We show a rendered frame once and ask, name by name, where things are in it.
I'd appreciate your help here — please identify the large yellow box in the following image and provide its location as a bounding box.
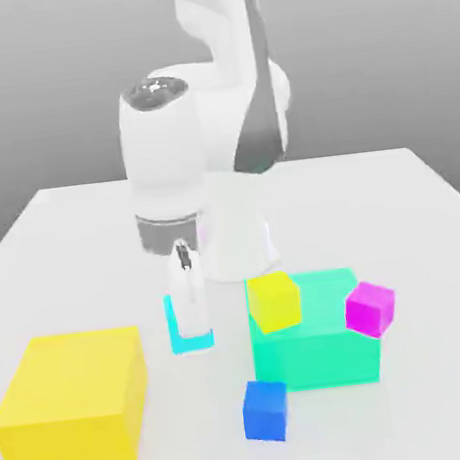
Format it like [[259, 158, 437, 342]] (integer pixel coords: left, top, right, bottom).
[[0, 324, 158, 460]]

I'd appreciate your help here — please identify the small magenta cube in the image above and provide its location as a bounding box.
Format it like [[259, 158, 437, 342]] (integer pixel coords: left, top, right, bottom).
[[340, 277, 401, 342]]

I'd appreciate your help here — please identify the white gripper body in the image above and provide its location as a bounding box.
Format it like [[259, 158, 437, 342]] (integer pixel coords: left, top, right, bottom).
[[164, 248, 213, 341]]

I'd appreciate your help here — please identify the small yellow cube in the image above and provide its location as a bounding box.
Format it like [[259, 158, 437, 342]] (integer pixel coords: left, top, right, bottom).
[[244, 269, 306, 336]]

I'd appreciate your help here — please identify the small cyan cube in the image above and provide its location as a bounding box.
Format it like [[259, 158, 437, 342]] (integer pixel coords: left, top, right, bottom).
[[162, 289, 218, 358]]

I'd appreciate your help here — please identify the large green box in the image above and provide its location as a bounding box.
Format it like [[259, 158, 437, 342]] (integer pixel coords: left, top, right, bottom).
[[243, 263, 387, 397]]

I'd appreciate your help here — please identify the small blue cube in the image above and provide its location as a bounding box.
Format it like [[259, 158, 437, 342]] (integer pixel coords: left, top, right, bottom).
[[238, 377, 294, 448]]

